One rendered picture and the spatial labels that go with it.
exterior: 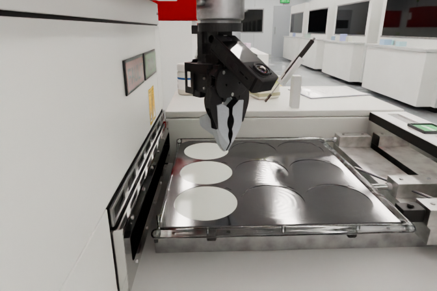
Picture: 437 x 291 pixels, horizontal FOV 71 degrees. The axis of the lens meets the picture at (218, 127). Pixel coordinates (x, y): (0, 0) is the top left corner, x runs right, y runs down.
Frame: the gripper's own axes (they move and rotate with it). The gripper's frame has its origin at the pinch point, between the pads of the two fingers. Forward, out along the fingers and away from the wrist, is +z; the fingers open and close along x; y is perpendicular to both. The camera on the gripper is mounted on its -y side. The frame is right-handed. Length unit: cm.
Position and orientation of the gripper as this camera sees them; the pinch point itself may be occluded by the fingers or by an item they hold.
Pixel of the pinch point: (228, 145)
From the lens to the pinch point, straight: 52.7
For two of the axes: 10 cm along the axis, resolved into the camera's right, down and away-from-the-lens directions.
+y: -6.8, -2.3, 7.0
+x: -7.3, 2.1, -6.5
